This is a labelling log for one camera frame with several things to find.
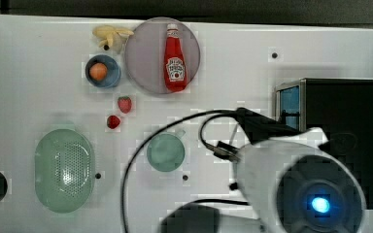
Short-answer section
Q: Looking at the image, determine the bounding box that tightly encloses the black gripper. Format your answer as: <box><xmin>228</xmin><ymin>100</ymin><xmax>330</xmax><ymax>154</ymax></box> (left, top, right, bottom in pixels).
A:
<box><xmin>234</xmin><ymin>108</ymin><xmax>300</xmax><ymax>144</ymax></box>

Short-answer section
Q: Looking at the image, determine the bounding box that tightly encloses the larger red strawberry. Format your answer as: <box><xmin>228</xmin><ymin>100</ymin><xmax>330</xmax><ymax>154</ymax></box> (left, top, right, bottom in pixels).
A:
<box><xmin>117</xmin><ymin>96</ymin><xmax>132</xmax><ymax>114</ymax></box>

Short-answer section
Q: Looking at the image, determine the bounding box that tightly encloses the oven door with black handle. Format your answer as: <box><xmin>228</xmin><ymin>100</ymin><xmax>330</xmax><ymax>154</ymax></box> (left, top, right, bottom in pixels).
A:
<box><xmin>275</xmin><ymin>80</ymin><xmax>306</xmax><ymax>131</ymax></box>

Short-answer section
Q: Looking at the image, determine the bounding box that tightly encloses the black toaster oven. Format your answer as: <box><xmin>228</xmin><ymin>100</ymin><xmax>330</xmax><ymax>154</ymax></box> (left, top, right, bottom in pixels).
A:
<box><xmin>273</xmin><ymin>77</ymin><xmax>373</xmax><ymax>211</ymax></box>

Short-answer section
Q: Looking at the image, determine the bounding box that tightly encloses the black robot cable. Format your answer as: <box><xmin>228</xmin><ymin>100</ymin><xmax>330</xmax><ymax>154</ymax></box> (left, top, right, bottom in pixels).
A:
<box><xmin>119</xmin><ymin>109</ymin><xmax>251</xmax><ymax>233</ymax></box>

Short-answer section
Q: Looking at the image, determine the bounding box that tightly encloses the smaller red strawberry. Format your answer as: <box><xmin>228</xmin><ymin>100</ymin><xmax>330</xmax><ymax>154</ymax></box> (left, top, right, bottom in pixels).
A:
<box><xmin>107</xmin><ymin>116</ymin><xmax>120</xmax><ymax>129</ymax></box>

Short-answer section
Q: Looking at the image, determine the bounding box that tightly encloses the green cup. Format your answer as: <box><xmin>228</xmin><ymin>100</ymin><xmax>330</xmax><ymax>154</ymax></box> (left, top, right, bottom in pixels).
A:
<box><xmin>147</xmin><ymin>130</ymin><xmax>186</xmax><ymax>172</ymax></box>

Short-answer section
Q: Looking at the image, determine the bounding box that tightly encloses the orange fruit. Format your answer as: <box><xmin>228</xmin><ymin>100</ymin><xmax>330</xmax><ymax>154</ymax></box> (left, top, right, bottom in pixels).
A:
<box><xmin>89</xmin><ymin>63</ymin><xmax>108</xmax><ymax>82</ymax></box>

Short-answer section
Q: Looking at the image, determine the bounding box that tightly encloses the small blue bowl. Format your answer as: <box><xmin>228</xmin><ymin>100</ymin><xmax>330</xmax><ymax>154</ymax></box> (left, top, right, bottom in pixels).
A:
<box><xmin>85</xmin><ymin>54</ymin><xmax>121</xmax><ymax>88</ymax></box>

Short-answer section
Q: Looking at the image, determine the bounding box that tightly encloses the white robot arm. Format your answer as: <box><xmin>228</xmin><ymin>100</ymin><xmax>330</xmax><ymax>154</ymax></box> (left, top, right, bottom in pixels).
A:
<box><xmin>158</xmin><ymin>108</ymin><xmax>366</xmax><ymax>233</ymax></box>

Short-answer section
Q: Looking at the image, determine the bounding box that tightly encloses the red ketchup bottle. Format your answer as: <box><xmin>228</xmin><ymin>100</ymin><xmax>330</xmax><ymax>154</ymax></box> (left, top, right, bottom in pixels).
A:
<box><xmin>163</xmin><ymin>23</ymin><xmax>187</xmax><ymax>92</ymax></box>

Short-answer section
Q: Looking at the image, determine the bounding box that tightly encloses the green colander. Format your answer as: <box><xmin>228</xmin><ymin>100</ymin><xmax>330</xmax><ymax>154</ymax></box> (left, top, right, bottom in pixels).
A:
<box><xmin>34</xmin><ymin>128</ymin><xmax>95</xmax><ymax>214</ymax></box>

